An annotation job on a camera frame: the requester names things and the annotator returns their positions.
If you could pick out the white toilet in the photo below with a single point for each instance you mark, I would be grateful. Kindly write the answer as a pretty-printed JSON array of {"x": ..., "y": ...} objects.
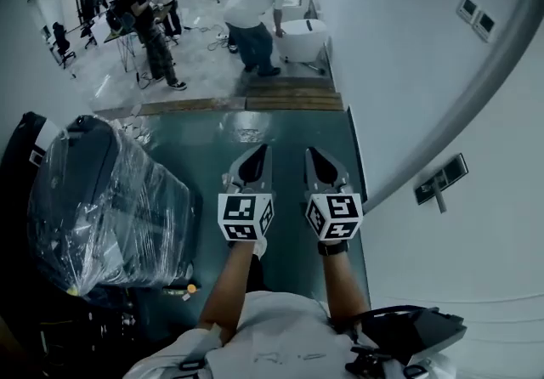
[{"x": 302, "y": 39}]

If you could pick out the white door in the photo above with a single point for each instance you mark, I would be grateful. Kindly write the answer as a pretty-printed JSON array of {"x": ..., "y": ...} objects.
[{"x": 476, "y": 250}]

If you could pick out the plastic-wrapped black chair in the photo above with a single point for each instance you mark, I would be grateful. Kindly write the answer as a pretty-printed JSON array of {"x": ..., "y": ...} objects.
[{"x": 110, "y": 207}]

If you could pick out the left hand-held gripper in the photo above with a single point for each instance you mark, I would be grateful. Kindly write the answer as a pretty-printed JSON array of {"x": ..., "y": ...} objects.
[{"x": 242, "y": 216}]

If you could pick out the black waist pack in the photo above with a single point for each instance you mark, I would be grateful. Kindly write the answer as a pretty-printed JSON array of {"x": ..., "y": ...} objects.
[{"x": 416, "y": 326}]

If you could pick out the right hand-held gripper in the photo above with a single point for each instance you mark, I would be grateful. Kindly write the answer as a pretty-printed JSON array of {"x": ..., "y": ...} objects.
[{"x": 338, "y": 216}]

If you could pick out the person's right forearm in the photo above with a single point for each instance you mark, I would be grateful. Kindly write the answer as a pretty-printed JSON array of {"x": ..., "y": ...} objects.
[{"x": 344, "y": 284}]

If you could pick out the white power strip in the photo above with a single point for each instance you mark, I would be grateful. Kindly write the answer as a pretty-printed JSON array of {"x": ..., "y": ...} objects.
[{"x": 221, "y": 35}]

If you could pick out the black wristwatch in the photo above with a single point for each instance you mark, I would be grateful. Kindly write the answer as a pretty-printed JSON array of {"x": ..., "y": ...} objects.
[{"x": 332, "y": 248}]

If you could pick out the person's white shirt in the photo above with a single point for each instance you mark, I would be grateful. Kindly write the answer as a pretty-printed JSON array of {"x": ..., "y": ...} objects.
[{"x": 276, "y": 335}]

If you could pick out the white wall thermostat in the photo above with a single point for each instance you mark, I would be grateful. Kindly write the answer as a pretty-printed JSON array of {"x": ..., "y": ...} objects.
[
  {"x": 485, "y": 26},
  {"x": 467, "y": 9}
]

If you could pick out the person's left forearm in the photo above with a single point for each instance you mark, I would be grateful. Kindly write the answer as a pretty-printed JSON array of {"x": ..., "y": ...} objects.
[{"x": 227, "y": 288}]

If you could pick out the black case with white label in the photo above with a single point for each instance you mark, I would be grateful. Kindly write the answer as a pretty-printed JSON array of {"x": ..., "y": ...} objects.
[{"x": 25, "y": 143}]

